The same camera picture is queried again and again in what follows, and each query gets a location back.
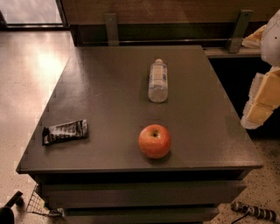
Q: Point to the wire mesh basket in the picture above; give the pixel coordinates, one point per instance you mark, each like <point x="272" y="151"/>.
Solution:
<point x="36" y="205"/>

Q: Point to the left metal bracket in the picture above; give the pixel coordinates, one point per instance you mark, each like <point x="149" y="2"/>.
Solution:
<point x="112" y="29"/>

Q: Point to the dark snack bar wrapper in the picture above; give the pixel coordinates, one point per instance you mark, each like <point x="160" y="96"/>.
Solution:
<point x="65" y="132"/>

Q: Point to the red apple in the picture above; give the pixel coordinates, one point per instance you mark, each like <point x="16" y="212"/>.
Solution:
<point x="154" y="141"/>

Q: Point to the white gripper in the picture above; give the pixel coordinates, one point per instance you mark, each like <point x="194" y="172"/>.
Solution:
<point x="271" y="40"/>

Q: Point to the black object on floor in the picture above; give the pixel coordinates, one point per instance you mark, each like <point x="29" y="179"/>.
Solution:
<point x="6" y="213"/>

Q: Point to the right metal bracket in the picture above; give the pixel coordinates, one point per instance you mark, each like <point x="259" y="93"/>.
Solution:
<point x="233" y="45"/>

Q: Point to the metal bracket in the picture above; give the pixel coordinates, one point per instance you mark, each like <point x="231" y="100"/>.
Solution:
<point x="233" y="45"/>
<point x="112" y="29"/>

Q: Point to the clear plastic tea bottle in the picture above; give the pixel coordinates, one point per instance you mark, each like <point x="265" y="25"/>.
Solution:
<point x="158" y="82"/>

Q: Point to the striped power strip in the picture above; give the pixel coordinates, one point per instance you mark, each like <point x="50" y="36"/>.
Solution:
<point x="255" y="211"/>

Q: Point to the dark grey table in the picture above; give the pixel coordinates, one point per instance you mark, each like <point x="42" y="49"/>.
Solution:
<point x="104" y="178"/>

